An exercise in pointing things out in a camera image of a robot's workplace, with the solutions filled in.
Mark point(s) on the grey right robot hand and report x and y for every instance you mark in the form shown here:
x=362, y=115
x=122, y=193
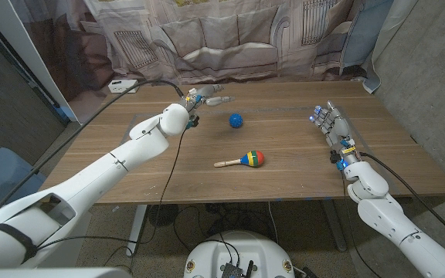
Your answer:
x=338, y=131

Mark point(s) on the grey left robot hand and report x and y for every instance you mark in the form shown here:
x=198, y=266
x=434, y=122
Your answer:
x=203, y=96

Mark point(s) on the blue spiky stress ball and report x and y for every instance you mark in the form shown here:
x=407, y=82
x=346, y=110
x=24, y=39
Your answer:
x=236, y=120

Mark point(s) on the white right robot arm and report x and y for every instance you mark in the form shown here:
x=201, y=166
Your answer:
x=381, y=220

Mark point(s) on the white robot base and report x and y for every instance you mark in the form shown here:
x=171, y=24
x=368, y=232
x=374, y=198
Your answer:
x=242, y=251

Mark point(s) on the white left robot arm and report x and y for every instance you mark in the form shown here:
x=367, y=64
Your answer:
x=141, y=146

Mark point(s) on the colourful striped wooden maraca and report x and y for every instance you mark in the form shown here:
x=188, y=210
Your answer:
x=253, y=158

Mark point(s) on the printed sofa room backdrop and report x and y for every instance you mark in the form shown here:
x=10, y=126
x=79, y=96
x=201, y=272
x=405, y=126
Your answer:
x=222, y=38

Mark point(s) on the white power strip box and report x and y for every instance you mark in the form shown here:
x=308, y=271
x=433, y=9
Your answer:
x=120, y=88

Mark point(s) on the metal table leg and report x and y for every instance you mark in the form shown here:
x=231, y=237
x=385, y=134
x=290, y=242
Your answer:
x=136, y=228
x=334, y=228

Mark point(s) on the pale blue curtain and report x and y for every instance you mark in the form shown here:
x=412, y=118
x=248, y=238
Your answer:
x=365, y=34

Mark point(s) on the black round floor fan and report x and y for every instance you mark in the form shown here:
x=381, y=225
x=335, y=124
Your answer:
x=163, y=215

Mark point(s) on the black antenna module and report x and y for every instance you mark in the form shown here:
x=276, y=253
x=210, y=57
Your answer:
x=232, y=270

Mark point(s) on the white partition panel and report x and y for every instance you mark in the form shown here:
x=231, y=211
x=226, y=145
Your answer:
x=14, y=34

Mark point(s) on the blue plastic bin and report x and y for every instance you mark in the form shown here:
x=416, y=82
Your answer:
x=2, y=177

